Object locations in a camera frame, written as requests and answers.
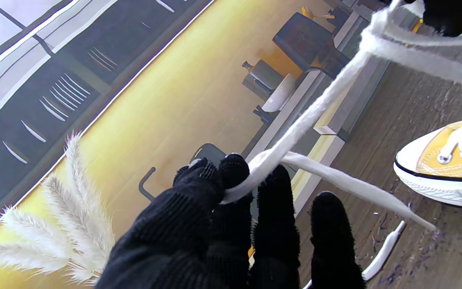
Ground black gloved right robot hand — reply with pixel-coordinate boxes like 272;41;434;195
422;0;462;37

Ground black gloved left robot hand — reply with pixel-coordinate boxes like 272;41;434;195
95;153;366;289

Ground yellow sneaker with lace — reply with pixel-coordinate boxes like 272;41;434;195
393;112;462;209

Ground white shoelace of handled sneaker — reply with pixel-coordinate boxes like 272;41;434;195
221;0;462;231

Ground black kitchen faucet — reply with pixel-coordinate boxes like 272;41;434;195
138;167;157;202

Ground black cylindrical canister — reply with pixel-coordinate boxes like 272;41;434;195
190;143;227;166

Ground white pampas grass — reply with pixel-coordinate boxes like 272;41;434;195
0;132;115;285

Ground grey shelf plank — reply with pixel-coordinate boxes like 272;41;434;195
313;56;394;142

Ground dark slanted board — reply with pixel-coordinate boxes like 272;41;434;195
272;12;352;79

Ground white bowl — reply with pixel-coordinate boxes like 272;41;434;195
261;73;296;113

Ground grey metal kettle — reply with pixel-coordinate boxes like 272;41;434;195
241;59;284;101

